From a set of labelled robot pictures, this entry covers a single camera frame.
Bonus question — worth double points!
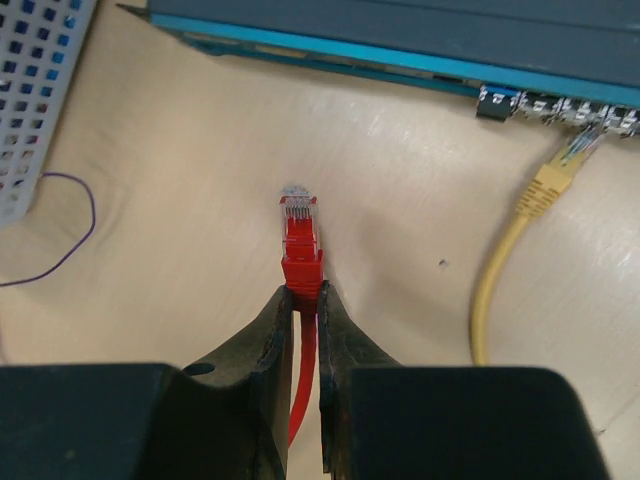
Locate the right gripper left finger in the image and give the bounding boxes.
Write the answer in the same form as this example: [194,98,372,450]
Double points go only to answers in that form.
[1,287,293,479]

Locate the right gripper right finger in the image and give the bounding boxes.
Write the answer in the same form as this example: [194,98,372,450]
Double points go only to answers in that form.
[318,284,609,479]

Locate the red ethernet cable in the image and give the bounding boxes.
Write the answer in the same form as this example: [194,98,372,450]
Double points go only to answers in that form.
[277,192,324,449]

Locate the yellow ethernet cable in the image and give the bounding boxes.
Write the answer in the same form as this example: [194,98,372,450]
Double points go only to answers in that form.
[471,130,601,366]

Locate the white perforated plastic basket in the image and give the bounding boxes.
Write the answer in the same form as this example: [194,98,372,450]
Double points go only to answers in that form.
[0,0,96,227]

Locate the dark blue network switch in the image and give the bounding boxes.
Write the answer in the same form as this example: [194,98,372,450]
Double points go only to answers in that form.
[132,0,639,137]

